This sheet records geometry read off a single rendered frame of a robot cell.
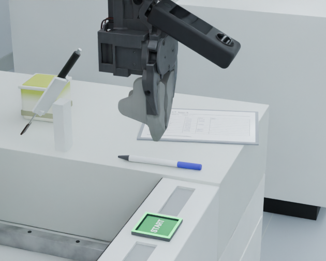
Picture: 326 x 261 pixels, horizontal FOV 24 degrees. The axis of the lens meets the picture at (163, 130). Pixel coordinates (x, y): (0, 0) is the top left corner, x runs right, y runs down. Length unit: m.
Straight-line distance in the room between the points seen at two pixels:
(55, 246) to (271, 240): 1.71
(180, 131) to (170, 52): 0.40
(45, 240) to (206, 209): 0.29
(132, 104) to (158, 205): 0.21
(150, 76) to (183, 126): 0.45
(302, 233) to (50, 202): 1.75
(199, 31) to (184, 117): 0.50
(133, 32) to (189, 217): 0.30
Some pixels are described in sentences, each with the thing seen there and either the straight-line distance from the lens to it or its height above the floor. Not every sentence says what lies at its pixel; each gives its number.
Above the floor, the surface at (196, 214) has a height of 0.96.
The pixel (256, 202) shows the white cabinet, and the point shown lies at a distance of 1.48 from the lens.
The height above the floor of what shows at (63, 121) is 1.02.
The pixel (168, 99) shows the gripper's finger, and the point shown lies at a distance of 0.97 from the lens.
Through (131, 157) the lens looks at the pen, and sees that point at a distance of 1.22.
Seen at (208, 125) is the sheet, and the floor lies 0.97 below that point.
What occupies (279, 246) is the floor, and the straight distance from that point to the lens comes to 2.84.
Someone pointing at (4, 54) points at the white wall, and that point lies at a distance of 4.67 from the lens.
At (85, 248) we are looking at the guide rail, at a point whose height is 0.85.
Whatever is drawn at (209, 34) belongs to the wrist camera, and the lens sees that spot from 0.91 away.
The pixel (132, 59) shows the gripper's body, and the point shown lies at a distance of 0.93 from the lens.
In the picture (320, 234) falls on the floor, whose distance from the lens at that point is 2.94.
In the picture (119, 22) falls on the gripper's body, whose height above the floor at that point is 1.25.
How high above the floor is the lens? 1.50
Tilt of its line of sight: 24 degrees down
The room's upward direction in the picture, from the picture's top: straight up
